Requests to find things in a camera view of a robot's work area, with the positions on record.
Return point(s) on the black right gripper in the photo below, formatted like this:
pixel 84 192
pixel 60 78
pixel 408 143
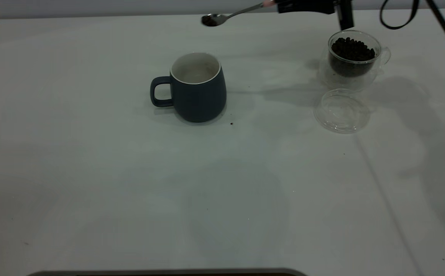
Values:
pixel 345 15

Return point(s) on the dark grey ceramic mug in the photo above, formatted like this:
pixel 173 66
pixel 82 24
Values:
pixel 199 99

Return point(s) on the dark coffee beans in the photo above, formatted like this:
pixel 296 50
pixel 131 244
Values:
pixel 352 50

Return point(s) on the clear round glass dish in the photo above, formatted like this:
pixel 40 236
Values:
pixel 341 115

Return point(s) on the clear glass cup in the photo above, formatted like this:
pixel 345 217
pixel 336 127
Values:
pixel 345 82

